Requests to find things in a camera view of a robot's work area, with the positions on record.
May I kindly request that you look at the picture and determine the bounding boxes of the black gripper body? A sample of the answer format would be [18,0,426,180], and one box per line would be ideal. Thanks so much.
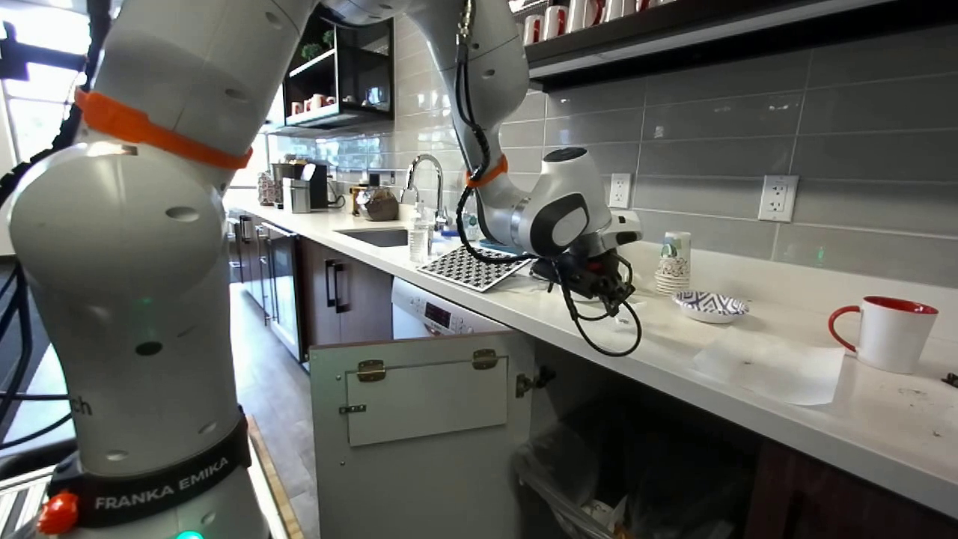
[540,236,639,299]

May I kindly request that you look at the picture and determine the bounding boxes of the small clear glass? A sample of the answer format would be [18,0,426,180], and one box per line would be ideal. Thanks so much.
[654,228,696,296]

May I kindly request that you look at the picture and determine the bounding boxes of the small blue patterned plate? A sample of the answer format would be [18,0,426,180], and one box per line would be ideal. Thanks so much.
[670,288,753,330]

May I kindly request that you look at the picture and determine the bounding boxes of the black white checkered mat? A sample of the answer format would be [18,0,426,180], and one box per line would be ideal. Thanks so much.
[416,242,536,296]

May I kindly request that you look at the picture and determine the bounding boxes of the stainless dishwasher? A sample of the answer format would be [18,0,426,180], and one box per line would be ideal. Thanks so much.
[390,275,515,342]

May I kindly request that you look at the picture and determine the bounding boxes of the clear plastic water bottle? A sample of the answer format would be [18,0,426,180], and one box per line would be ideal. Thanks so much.
[408,194,437,266]

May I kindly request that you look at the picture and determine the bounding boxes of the chrome faucet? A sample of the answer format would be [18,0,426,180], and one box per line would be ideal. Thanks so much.
[402,149,449,222]

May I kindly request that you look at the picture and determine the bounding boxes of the kitchen sink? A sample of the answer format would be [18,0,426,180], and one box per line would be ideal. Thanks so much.
[335,224,414,252]

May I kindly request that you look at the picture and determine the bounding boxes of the glass coffee pot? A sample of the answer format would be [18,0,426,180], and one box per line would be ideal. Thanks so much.
[355,171,404,224]

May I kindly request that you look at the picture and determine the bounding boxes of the white cabinet door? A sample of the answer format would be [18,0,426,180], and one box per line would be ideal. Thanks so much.
[305,330,542,539]

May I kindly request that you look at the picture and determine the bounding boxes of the red white shelf mug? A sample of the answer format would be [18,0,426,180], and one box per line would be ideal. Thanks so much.
[519,8,545,49]
[540,0,573,44]
[567,0,602,35]

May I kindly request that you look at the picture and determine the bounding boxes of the black coffee machine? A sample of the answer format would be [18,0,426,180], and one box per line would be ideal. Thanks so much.
[274,155,335,215]

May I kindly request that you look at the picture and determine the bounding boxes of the white wall outlet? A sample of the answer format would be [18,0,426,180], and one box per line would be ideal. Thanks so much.
[754,171,802,224]
[606,171,636,212]

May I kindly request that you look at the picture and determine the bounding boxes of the dark cabinet with handle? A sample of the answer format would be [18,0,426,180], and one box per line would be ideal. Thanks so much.
[296,236,395,374]

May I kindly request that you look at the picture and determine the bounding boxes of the dark wall shelf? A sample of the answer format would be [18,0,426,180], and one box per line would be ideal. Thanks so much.
[522,0,958,83]

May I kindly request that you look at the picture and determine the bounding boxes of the open dark wall cabinet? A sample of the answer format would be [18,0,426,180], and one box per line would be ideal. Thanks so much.
[280,13,399,133]

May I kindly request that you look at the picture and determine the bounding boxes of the black camera stand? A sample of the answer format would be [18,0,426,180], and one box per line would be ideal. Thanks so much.
[0,19,97,83]

